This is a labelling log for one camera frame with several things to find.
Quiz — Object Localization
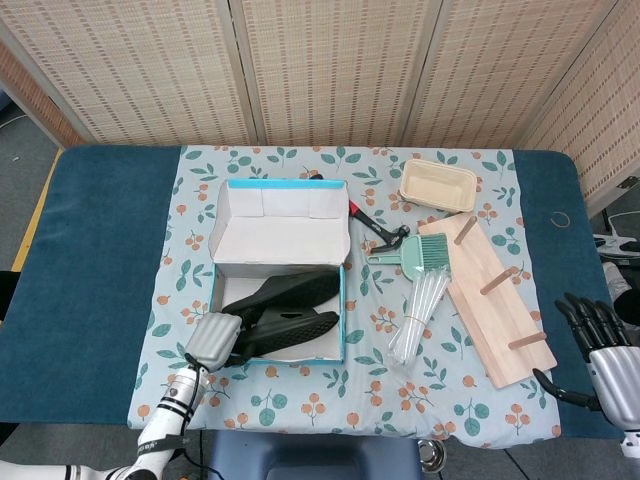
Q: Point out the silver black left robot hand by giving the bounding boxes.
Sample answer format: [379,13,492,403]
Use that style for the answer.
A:
[183,311,247,373]

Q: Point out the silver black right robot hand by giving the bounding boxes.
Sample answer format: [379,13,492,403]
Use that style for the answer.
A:
[531,292,640,427]

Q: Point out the black slipper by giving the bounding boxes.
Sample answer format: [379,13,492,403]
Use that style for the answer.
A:
[221,307,341,369]
[221,270,342,321]

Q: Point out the blue cardboard shoe box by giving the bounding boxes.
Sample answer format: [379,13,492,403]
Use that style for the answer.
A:
[207,178,352,368]

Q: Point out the floral patterned tablecloth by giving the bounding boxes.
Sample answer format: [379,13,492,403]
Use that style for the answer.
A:
[126,144,563,442]

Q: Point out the wooden board with pegs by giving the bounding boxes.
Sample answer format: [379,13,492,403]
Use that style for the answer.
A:
[416,214,559,391]

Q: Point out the white chair base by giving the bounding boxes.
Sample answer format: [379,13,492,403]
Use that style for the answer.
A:
[591,203,640,262]

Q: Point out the blue velvet table cover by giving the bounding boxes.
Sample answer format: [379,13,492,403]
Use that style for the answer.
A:
[0,144,615,442]

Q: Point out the blue padded stool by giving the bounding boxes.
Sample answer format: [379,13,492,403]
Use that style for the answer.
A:
[206,429,422,480]

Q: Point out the red black claw hammer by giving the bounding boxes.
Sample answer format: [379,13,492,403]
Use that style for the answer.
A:
[302,169,413,254]

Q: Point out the small metal bowl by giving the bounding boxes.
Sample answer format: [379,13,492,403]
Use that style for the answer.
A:
[416,439,447,475]

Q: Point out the small green dustpan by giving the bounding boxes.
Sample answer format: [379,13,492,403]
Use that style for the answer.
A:
[365,235,427,282]

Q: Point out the small green brush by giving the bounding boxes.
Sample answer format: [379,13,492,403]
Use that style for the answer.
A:
[418,231,453,274]

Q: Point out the beige rectangular food tray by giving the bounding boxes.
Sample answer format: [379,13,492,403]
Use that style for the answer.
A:
[398,158,479,211]

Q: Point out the woven bamboo screen panel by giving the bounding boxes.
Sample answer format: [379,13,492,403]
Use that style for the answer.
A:
[0,0,257,149]
[229,0,445,149]
[403,0,619,151]
[519,0,640,217]

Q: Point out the brown woven screen panel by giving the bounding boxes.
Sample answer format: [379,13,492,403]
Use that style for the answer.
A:
[0,38,84,149]

